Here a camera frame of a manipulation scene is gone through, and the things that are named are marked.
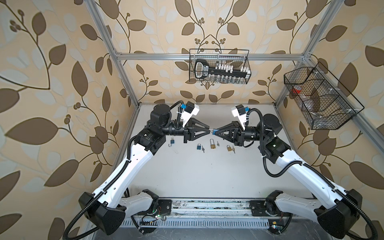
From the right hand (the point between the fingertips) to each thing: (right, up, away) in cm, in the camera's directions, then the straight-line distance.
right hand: (216, 134), depth 57 cm
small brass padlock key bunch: (+16, -14, +39) cm, 44 cm away
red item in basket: (+51, +24, +30) cm, 64 cm away
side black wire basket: (+56, +14, +16) cm, 60 cm away
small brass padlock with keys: (+13, -13, +39) cm, 43 cm away
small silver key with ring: (+6, -11, +41) cm, 42 cm away
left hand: (-3, +2, -1) cm, 3 cm away
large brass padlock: (+2, -12, +39) cm, 41 cm away
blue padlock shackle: (-6, -12, +39) cm, 41 cm away
